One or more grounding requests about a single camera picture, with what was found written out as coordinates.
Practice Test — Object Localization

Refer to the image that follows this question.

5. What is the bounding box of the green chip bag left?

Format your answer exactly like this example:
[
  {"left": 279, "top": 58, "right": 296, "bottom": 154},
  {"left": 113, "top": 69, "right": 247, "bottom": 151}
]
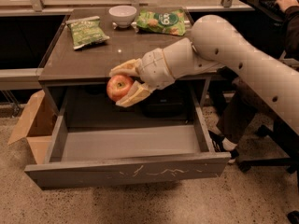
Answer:
[{"left": 66, "top": 16, "right": 109, "bottom": 50}]

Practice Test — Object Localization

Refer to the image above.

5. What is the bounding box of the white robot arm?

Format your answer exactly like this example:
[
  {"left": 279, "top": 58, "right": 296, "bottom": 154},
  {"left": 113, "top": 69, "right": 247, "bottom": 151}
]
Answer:
[{"left": 109, "top": 15, "right": 299, "bottom": 133}]

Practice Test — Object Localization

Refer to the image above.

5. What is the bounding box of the white ceramic bowl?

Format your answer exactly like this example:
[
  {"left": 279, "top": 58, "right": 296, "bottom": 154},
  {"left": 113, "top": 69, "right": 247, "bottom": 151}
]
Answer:
[{"left": 108, "top": 6, "right": 137, "bottom": 28}]

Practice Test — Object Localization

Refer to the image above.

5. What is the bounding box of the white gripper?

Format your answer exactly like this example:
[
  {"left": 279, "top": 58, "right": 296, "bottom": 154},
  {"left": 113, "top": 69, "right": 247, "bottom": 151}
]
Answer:
[{"left": 109, "top": 49, "right": 175, "bottom": 107}]

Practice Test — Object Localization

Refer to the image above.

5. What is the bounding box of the black bag under cabinet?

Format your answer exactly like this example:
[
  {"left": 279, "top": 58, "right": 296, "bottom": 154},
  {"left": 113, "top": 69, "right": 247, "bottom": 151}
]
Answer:
[{"left": 139, "top": 85, "right": 190, "bottom": 118}]

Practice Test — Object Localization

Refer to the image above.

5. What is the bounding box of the red apple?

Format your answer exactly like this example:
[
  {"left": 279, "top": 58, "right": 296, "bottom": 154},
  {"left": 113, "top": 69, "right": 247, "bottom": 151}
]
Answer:
[{"left": 107, "top": 75, "right": 134, "bottom": 102}]

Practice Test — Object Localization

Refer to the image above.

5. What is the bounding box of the green snack bag right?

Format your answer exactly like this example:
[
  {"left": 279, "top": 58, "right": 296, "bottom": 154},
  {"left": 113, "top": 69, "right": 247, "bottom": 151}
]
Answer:
[{"left": 136, "top": 9, "right": 186, "bottom": 36}]

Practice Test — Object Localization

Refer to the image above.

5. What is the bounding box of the black office chair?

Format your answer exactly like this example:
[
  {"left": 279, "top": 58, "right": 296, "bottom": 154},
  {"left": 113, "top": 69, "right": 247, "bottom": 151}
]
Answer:
[{"left": 235, "top": 126, "right": 299, "bottom": 224}]

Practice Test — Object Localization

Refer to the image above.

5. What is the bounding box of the grey open drawer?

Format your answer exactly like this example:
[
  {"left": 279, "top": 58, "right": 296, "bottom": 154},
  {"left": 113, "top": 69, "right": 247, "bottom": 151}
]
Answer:
[{"left": 25, "top": 81, "right": 230, "bottom": 189}]

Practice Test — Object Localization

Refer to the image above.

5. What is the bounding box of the person's hand at laptop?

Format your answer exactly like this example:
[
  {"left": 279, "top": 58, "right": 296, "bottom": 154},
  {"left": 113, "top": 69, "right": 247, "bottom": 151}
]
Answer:
[{"left": 276, "top": 0, "right": 299, "bottom": 12}]

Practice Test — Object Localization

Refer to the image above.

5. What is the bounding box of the grey cabinet counter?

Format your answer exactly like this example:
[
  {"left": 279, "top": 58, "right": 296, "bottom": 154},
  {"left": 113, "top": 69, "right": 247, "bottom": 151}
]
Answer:
[{"left": 37, "top": 6, "right": 218, "bottom": 117}]

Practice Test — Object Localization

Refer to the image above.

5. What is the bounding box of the black and white sneaker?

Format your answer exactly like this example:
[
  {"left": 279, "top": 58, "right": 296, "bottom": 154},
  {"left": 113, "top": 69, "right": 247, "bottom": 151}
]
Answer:
[{"left": 208, "top": 131, "right": 239, "bottom": 164}]

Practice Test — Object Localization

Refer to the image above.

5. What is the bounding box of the brown cardboard box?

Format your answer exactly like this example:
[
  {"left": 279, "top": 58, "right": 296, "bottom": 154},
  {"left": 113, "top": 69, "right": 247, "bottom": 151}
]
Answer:
[{"left": 8, "top": 91, "right": 57, "bottom": 164}]

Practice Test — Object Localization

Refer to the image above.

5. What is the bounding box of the person's brown trouser leg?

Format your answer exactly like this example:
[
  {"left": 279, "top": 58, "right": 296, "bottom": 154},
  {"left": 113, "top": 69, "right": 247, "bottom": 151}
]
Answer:
[{"left": 216, "top": 77, "right": 281, "bottom": 145}]

